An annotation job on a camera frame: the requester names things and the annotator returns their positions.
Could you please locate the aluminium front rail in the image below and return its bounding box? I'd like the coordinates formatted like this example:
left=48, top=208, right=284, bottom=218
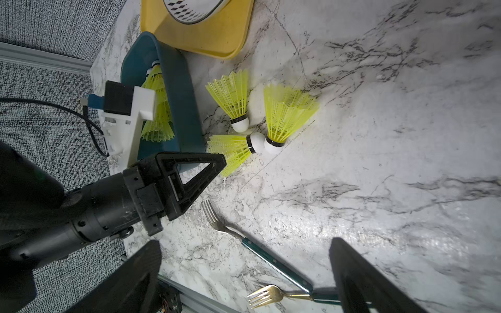
left=158, top=275, right=237, bottom=313

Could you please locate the green handled fork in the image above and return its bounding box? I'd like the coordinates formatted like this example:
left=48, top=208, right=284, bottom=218
left=247, top=284, right=341, bottom=309

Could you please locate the yellow shuttlecock seven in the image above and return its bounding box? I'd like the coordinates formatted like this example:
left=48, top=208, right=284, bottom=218
left=264, top=84, right=320, bottom=155

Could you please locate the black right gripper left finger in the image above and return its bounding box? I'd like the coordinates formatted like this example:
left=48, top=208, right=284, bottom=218
left=67, top=240, right=162, bottom=312

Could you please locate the yellow shuttlecock three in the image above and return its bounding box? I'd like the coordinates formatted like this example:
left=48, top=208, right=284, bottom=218
left=206, top=69, right=250, bottom=133

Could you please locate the yellow plastic tray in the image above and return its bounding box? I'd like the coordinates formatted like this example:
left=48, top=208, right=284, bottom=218
left=140, top=1, right=254, bottom=60

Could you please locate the green handled knife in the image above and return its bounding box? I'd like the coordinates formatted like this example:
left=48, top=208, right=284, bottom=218
left=202, top=200, right=313, bottom=294

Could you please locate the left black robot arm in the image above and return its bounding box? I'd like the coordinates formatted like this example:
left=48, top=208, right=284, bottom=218
left=1, top=143, right=226, bottom=312

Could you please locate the white patterned plate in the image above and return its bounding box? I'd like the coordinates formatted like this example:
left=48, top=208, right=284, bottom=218
left=163, top=0, right=230, bottom=25

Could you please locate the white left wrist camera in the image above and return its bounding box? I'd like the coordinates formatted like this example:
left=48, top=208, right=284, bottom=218
left=87, top=81, right=157, bottom=175

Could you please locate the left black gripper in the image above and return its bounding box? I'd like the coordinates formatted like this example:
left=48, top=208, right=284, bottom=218
left=123, top=152, right=226, bottom=236

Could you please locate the teal plastic storage box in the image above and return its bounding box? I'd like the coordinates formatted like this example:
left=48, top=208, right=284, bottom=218
left=120, top=31, right=206, bottom=160

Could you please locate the yellow shuttlecock five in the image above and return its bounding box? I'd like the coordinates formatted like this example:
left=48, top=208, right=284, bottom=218
left=207, top=133, right=265, bottom=177

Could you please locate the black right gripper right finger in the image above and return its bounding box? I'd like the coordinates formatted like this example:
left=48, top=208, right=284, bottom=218
left=330, top=237, right=425, bottom=312

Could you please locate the yellow shuttlecock one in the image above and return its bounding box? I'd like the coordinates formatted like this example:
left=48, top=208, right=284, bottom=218
left=141, top=60, right=175, bottom=142

